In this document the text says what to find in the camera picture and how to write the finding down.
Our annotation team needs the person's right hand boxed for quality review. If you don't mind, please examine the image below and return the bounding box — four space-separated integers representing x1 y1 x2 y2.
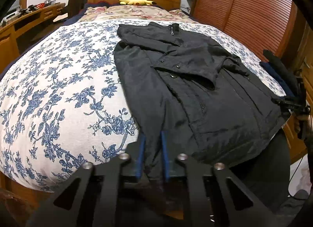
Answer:
294 114 302 133

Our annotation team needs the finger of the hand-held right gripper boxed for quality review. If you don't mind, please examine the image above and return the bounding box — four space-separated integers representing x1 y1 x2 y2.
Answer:
271 96 310 115

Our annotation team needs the black device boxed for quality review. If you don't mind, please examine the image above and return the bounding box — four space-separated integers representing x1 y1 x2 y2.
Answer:
21 4 37 14

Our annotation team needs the red floral quilt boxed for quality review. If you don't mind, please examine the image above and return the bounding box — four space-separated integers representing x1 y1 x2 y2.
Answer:
78 4 196 24

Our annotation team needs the wooden slatted wardrobe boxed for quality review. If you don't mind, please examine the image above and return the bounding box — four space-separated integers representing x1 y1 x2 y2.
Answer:
187 0 313 169

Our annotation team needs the blue floral blanket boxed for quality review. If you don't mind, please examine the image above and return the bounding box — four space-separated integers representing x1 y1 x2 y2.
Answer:
0 18 286 192

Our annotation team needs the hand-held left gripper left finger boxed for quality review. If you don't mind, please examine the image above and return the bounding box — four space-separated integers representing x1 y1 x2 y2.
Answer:
26 134 149 227

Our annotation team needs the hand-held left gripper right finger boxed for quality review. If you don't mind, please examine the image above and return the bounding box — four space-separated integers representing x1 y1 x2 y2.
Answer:
159 130 294 227

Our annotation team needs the black jacket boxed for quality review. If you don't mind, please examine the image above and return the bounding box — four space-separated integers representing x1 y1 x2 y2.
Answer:
114 22 290 186

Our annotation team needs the wooden desk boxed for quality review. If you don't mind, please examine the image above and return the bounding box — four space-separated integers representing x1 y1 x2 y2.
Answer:
0 2 66 71

